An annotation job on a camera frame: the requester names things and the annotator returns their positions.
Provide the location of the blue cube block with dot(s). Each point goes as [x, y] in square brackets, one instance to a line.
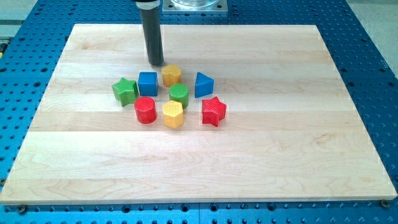
[148, 84]

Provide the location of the blue triangle block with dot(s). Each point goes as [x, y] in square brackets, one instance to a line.
[204, 85]

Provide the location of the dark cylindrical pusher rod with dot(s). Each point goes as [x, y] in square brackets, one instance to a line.
[150, 17]

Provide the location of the red cylinder block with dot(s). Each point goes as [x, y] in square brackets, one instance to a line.
[145, 110]

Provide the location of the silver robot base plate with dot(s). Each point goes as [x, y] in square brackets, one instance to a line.
[194, 6]

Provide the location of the blue perforated metal table plate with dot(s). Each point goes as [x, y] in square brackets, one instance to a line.
[34, 52]

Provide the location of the green star block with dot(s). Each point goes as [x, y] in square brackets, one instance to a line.
[126, 91]

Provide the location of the red star block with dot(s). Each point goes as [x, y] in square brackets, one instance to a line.
[213, 111]

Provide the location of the yellow hexagon block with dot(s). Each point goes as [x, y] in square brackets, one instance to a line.
[173, 114]

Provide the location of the light wooden board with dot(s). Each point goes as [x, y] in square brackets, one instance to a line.
[291, 131]

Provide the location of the green cylinder block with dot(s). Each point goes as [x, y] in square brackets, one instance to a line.
[180, 93]

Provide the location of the yellow heart block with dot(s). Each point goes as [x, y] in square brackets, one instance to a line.
[171, 74]

